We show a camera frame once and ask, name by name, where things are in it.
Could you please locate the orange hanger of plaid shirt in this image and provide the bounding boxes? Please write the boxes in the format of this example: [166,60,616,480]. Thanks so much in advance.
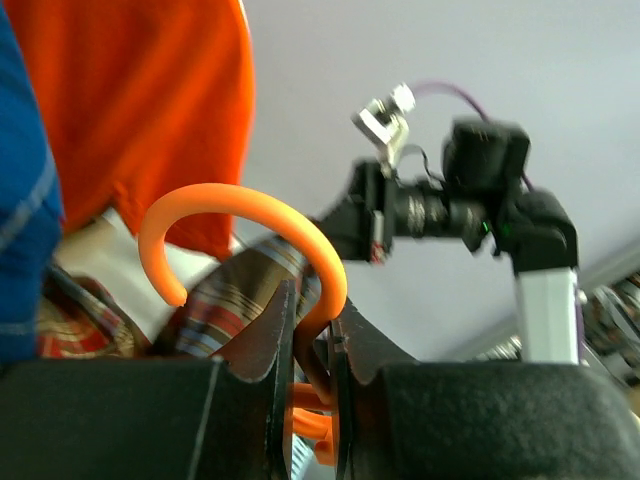
[138,183,347,465]

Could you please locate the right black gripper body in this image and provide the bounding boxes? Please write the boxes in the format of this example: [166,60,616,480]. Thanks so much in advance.
[338,159,395,263]

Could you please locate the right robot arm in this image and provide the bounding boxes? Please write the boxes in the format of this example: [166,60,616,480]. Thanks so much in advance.
[315,117,582,365]

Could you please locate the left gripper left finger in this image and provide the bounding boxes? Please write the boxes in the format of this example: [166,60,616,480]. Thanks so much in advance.
[1,281,296,479]

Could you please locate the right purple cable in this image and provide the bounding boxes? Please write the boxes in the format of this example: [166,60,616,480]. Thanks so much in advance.
[410,79,536,193]

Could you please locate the brown red plaid shirt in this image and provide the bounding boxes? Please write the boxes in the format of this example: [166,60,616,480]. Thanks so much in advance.
[36,236,321,359]

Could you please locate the orange t-shirt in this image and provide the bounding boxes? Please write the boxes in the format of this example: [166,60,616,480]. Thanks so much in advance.
[1,0,255,237]

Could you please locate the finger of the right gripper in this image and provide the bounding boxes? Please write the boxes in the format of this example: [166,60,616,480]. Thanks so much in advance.
[307,199,350,235]

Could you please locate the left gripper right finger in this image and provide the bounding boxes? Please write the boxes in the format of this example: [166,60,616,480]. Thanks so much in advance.
[329,304,639,479]

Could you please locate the dark blue plaid shirt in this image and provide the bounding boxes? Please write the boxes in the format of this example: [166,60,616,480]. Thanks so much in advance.
[1,10,64,364]

